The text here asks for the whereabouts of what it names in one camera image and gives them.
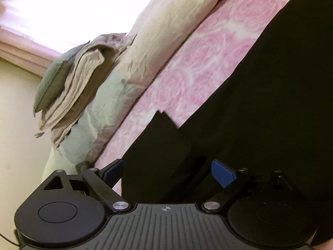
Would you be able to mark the grey and cream duvet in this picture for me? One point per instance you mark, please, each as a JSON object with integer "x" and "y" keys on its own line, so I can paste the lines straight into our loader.
{"x": 145, "y": 52}

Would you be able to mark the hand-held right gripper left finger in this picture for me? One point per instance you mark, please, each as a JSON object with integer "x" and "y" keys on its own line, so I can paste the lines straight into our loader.
{"x": 112, "y": 173}

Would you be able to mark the grey-green cushion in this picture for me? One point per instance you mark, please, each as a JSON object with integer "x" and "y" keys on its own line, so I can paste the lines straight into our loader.
{"x": 56, "y": 75}

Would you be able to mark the folded beige-pink blanket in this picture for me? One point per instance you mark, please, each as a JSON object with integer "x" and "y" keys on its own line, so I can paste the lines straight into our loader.
{"x": 78, "y": 83}

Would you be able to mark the pink curtain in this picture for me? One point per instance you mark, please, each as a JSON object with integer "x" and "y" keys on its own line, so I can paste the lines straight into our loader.
{"x": 20, "y": 49}

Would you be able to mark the black pants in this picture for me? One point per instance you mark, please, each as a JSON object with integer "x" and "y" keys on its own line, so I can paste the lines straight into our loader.
{"x": 260, "y": 96}

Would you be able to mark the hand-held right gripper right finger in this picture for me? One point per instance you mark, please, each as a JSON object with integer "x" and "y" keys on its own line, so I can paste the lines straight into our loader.
{"x": 222, "y": 173}

